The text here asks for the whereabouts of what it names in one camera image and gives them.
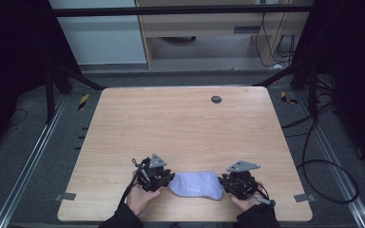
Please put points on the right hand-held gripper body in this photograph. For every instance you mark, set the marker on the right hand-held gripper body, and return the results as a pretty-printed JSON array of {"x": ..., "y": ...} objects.
[{"x": 241, "y": 180}]

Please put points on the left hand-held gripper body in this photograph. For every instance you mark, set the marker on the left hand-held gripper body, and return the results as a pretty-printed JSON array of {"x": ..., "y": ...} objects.
[{"x": 153, "y": 175}]

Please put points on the pale lavender sock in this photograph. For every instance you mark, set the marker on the pale lavender sock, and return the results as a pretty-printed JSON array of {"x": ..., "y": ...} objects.
[{"x": 196, "y": 186}]

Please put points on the person's right hand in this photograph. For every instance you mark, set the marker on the person's right hand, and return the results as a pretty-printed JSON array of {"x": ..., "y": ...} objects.
[{"x": 245, "y": 204}]

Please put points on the person's left hand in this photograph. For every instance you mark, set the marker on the person's left hand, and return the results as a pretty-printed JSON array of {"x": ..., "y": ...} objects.
[{"x": 141, "y": 199}]

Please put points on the grey tape strip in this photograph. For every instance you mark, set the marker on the grey tape strip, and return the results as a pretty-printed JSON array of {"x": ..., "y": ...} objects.
[
  {"x": 66, "y": 196},
  {"x": 304, "y": 198}
]

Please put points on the grey round table grommet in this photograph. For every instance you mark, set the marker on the grey round table grommet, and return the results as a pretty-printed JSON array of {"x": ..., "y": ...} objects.
[{"x": 216, "y": 99}]

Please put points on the yellow black striped tape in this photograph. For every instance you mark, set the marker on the yellow black striped tape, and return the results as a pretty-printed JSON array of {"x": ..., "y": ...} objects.
[
  {"x": 287, "y": 98},
  {"x": 83, "y": 101}
]

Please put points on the black metal stand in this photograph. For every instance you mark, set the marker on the black metal stand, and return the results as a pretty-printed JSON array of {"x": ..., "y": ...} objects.
[
  {"x": 49, "y": 95},
  {"x": 312, "y": 91}
]

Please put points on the white cabinet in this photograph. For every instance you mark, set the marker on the white cabinet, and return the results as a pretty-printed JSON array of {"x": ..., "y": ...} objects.
[{"x": 101, "y": 41}]

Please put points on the light wooden desk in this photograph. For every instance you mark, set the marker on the light wooden desk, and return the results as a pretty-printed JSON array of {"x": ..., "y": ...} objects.
[{"x": 202, "y": 27}]

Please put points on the aluminium floor rail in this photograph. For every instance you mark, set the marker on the aluminium floor rail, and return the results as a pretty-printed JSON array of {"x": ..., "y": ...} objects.
[
  {"x": 336, "y": 158},
  {"x": 28, "y": 164}
]

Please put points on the black horizontal frame bar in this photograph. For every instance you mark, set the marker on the black horizontal frame bar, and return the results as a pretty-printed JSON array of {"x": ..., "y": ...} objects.
[{"x": 171, "y": 10}]

